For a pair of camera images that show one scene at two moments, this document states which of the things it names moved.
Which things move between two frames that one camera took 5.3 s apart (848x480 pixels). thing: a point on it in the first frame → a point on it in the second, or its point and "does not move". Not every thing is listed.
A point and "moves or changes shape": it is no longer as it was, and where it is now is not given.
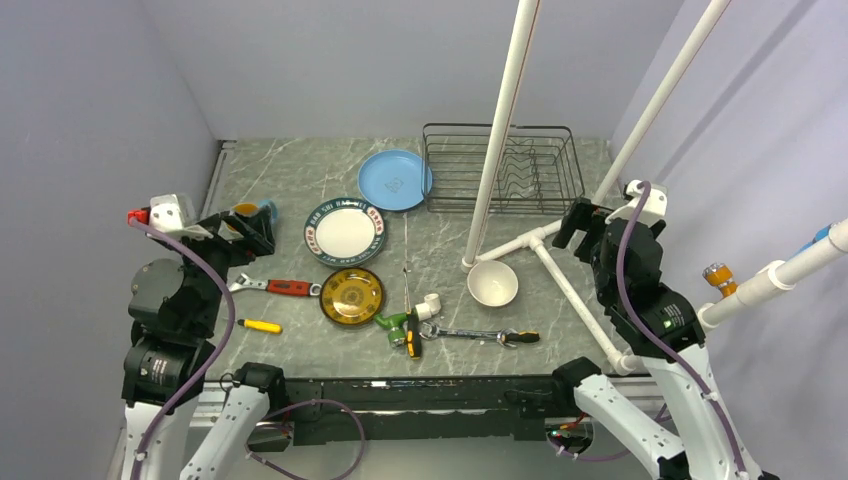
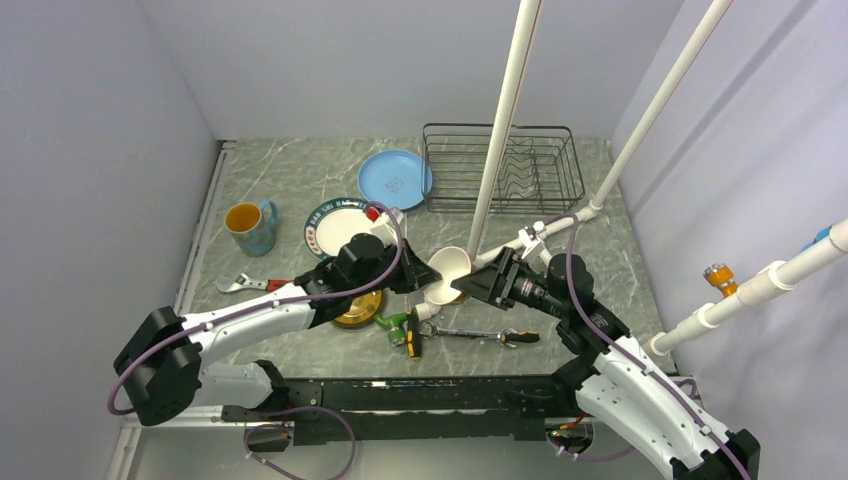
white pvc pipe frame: x=786 y=271 does not move
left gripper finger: x=257 y=231 → x=415 y=273
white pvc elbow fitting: x=428 y=308 does not move
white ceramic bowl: x=492 y=283 moves or changes shape
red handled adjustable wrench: x=276 y=286 does not move
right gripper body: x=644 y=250 → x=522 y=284
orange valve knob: x=720 y=275 does not move
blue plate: x=392 y=180 does not move
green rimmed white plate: x=345 y=232 does not move
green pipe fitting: x=396 y=321 does not move
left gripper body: x=217 y=255 → x=386 y=262
